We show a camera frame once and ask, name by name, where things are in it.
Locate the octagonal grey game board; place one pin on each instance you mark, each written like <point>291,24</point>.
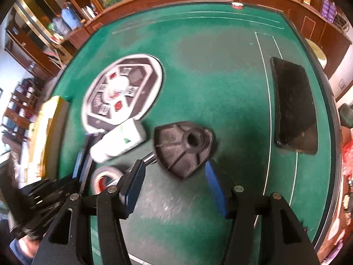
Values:
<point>121,91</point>

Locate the yellow cardboard box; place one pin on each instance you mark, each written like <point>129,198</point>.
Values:
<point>47,132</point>

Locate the black rectangular tray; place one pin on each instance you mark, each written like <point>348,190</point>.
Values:
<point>295,107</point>

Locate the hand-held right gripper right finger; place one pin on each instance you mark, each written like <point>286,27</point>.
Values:
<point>216,190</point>

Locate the purple boxes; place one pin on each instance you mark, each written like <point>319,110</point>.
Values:
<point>328,9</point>

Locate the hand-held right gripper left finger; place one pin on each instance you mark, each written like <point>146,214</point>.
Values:
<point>133,187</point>

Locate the blue water bottle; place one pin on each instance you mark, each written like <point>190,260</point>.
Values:
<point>70,16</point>

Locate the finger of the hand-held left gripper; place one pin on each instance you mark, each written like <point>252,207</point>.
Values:
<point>82,165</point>

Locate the tape roll with orange core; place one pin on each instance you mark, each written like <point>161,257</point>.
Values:
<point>96,179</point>

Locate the cream round stool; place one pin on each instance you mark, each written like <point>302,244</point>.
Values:
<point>317,51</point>

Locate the metal rod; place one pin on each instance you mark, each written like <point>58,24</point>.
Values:
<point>150,158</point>

